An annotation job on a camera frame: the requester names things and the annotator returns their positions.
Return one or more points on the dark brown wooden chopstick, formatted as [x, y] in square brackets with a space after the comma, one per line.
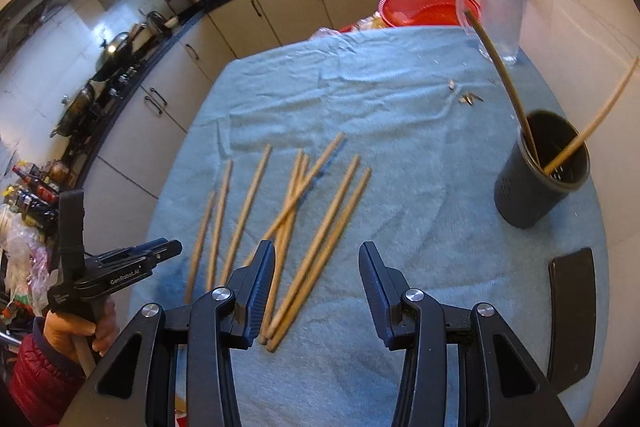
[500, 62]

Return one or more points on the wok with lid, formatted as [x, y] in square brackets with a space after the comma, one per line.
[117, 44]

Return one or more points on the black flat rectangular object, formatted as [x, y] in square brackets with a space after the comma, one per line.
[570, 322]

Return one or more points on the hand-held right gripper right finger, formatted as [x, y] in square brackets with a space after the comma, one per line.
[375, 297]

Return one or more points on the dark grey utensil holder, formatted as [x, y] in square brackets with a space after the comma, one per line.
[530, 202]

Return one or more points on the person's left hand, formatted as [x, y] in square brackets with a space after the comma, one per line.
[60, 329]

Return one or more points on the person's left forearm red sleeve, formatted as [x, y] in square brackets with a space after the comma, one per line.
[40, 372]

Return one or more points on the pale wooden chopstick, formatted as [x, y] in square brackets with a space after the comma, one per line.
[600, 117]

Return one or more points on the beige lower cabinets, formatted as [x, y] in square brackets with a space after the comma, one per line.
[280, 12]

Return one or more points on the snack bags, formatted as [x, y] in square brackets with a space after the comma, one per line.
[370, 23]

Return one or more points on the clear glass cup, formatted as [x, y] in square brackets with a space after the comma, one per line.
[502, 32]

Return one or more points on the red plastic basin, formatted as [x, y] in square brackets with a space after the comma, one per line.
[425, 7]

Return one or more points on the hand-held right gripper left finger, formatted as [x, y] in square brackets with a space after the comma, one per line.
[257, 302]

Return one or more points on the scattered seed shells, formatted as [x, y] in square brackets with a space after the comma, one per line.
[468, 98]

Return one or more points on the dark frying pan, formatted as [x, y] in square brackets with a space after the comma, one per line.
[75, 109]

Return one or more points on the heap of plastic bags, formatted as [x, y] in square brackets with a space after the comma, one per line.
[22, 257]

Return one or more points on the bunch of wooden chopsticks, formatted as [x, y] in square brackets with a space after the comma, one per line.
[296, 197]

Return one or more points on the row of sauce bottles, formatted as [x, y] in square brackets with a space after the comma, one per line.
[35, 194]

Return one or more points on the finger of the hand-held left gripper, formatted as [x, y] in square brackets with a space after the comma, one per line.
[132, 253]
[160, 253]

